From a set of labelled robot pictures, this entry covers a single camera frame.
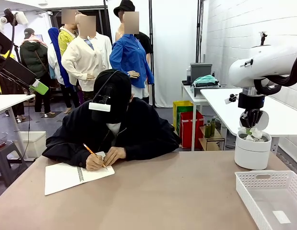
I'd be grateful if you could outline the white plastic crate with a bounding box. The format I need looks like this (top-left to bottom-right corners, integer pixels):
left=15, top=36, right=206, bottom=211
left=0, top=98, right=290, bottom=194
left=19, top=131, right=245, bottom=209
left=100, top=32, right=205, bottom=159
left=191, top=81, right=222, bottom=100

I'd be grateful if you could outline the white table edge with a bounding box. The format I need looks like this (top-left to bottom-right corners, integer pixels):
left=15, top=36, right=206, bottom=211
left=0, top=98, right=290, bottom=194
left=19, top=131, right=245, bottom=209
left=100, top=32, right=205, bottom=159
left=200, top=88, right=297, bottom=154

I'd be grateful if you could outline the mannequin in white shirt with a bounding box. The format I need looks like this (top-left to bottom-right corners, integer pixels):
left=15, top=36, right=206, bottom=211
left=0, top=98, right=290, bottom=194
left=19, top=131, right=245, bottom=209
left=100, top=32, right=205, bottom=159
left=90, top=31, right=113, bottom=70

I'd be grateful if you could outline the black cable bundle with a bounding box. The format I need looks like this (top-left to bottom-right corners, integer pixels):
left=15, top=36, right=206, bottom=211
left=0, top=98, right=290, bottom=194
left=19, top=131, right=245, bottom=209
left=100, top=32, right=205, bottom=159
left=253, top=55, right=297, bottom=95

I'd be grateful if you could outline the person's right hand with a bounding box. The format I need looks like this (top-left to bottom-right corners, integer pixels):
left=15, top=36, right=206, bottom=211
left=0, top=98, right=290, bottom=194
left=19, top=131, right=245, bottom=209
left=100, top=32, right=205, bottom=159
left=85, top=153, right=107, bottom=172

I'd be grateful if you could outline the black camera housing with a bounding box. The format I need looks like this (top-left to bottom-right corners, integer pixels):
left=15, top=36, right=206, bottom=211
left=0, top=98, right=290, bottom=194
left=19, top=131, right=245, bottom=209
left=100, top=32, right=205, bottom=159
left=0, top=27, right=12, bottom=56

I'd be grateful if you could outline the yellow pencil with pink eraser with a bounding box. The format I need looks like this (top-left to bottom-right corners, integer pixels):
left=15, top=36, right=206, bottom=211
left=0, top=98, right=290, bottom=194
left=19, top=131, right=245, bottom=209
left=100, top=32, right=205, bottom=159
left=83, top=143, right=107, bottom=169

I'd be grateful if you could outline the white storage box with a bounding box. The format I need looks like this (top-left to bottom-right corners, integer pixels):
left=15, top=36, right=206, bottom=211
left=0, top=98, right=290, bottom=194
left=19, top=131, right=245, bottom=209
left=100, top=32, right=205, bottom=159
left=12, top=131, right=47, bottom=159

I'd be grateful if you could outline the black bucket hat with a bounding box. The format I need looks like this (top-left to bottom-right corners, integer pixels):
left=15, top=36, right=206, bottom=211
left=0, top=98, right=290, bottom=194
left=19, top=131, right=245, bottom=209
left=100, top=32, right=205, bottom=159
left=113, top=0, right=136, bottom=17

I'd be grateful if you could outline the person's torso black jacket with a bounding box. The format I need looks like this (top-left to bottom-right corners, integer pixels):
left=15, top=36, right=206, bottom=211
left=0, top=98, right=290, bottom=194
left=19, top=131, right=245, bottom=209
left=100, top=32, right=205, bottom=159
left=42, top=97, right=181, bottom=168

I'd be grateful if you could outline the small black tripod mount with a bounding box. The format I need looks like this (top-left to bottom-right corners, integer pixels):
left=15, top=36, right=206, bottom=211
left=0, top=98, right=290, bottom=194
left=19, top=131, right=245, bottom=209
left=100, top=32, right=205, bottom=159
left=258, top=30, right=269, bottom=46

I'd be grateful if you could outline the white perforated plastic basket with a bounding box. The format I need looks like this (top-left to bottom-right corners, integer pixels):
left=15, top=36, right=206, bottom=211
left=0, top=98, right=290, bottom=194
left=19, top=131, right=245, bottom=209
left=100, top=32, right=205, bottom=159
left=234, top=170, right=297, bottom=230

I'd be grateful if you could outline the mannequin in blue shirt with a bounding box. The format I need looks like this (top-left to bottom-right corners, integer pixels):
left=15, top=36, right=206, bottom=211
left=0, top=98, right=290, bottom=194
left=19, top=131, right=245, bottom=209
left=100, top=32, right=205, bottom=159
left=109, top=9, right=155, bottom=99

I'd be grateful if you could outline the person in dark puffer jacket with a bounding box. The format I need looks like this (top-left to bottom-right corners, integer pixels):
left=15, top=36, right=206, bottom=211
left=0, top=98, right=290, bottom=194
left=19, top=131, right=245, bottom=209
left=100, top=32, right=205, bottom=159
left=19, top=28, right=55, bottom=115

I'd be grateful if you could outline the small white table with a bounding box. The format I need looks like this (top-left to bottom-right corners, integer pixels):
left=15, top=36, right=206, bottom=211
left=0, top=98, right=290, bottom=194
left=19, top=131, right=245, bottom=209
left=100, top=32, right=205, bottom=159
left=181, top=80, right=211, bottom=151

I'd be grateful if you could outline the white face mask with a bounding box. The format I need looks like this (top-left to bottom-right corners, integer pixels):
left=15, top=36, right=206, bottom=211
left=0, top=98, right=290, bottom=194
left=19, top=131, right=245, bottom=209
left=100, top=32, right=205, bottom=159
left=106, top=122, right=122, bottom=135

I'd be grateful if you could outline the white head-mounted camera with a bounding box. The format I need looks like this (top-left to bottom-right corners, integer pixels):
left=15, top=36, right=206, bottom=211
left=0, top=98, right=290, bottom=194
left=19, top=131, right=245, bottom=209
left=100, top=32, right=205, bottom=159
left=88, top=70, right=120, bottom=113

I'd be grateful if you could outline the white paper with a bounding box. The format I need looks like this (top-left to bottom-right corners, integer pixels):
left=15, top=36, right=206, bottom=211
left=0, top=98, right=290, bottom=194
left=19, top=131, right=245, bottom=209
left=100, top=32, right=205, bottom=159
left=238, top=127, right=263, bottom=142

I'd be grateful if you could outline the white side table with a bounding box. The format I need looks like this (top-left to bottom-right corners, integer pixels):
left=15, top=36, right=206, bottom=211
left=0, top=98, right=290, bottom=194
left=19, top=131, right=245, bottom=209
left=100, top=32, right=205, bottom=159
left=0, top=94, right=36, bottom=161

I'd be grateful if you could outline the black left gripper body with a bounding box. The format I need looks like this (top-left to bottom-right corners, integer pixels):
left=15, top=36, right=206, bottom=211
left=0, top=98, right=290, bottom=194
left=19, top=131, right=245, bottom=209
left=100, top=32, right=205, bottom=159
left=0, top=57, right=24, bottom=81

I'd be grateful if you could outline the black cap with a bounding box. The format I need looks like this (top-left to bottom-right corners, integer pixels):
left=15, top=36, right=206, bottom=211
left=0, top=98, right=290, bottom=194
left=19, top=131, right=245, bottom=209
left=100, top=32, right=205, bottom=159
left=91, top=69, right=132, bottom=124

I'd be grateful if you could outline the white round trash bin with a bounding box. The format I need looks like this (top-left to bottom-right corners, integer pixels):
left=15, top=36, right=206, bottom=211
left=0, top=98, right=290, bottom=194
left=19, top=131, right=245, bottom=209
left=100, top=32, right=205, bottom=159
left=234, top=130, right=272, bottom=170

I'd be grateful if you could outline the mannequin in yellow jacket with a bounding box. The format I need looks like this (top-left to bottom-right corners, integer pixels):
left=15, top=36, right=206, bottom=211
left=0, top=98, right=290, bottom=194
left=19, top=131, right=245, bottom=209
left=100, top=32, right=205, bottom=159
left=57, top=8, right=78, bottom=58

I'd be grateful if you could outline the low wooden shelf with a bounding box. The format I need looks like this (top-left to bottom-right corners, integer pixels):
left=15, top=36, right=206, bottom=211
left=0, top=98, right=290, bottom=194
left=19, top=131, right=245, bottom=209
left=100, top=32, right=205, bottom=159
left=199, top=126, right=226, bottom=151

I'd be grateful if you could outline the white spiral notebook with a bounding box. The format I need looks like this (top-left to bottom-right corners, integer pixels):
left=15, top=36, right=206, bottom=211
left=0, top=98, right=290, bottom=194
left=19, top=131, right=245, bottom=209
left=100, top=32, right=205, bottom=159
left=44, top=151, right=115, bottom=196

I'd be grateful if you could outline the black light stand pole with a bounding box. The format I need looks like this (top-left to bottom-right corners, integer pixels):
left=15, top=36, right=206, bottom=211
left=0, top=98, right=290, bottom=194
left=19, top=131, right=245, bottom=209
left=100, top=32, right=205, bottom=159
left=195, top=0, right=206, bottom=64
left=148, top=0, right=156, bottom=108

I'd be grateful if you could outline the mannequin in cream cardigan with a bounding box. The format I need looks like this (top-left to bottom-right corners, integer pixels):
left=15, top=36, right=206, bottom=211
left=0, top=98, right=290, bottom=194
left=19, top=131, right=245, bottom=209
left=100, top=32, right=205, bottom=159
left=61, top=14, right=106, bottom=106

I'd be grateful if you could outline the teal cloth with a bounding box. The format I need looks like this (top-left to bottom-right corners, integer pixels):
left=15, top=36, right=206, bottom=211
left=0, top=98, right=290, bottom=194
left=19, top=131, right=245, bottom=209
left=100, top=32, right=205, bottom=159
left=193, top=74, right=217, bottom=84

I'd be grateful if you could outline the person's left forearm black sleeve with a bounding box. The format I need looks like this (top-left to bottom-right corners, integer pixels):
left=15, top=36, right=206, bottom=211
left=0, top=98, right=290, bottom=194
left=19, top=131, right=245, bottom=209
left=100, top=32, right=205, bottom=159
left=124, top=141, right=180, bottom=161

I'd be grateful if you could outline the person's right forearm black sleeve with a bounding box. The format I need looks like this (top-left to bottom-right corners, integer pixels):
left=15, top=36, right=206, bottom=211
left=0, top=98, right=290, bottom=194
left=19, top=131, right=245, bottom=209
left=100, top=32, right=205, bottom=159
left=42, top=141, right=93, bottom=168

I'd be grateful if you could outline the yellow green shopping bag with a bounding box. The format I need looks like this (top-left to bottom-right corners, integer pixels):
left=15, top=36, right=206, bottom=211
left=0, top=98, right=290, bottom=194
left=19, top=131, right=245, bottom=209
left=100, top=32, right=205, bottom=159
left=172, top=100, right=194, bottom=131

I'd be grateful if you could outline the red storage bin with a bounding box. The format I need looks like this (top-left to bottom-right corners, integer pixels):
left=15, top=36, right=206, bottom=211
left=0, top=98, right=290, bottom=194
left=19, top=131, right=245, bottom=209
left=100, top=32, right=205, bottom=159
left=179, top=110, right=204, bottom=149

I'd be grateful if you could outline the person's left hand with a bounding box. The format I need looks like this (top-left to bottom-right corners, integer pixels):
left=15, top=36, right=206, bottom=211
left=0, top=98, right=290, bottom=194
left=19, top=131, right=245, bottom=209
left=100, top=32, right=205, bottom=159
left=102, top=146, right=127, bottom=167

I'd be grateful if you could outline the mannequin in black shirt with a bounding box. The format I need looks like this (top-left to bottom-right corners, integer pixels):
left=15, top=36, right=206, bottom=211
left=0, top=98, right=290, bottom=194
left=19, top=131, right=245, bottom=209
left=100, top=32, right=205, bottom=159
left=138, top=32, right=154, bottom=72

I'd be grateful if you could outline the dark grey stool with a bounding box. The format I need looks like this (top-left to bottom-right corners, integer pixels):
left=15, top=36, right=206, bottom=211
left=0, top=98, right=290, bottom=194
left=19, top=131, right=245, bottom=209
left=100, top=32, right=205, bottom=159
left=0, top=140, right=28, bottom=187

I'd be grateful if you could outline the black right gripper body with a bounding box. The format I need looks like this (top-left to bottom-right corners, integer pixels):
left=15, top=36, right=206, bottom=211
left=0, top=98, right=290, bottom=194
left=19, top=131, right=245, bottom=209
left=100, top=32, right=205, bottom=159
left=238, top=92, right=265, bottom=111

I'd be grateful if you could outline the grey metal box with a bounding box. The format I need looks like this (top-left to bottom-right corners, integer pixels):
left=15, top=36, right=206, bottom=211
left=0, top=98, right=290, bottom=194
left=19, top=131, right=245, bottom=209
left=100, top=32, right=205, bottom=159
left=190, top=62, right=213, bottom=82

